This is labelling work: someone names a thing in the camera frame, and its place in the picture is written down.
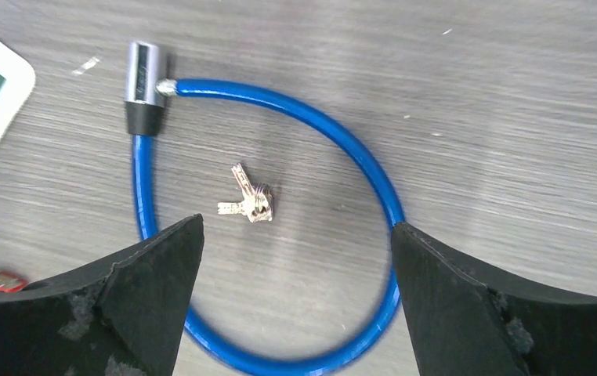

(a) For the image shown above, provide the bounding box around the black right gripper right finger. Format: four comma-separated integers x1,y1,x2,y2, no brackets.
391,222,597,375

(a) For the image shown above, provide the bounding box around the blue lock key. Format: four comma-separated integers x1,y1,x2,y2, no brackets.
217,163,273,223

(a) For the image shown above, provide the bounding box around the blue cable lock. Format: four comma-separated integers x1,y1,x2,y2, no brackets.
124,41,404,375

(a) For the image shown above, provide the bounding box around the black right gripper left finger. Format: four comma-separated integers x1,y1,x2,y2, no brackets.
0,214,204,375

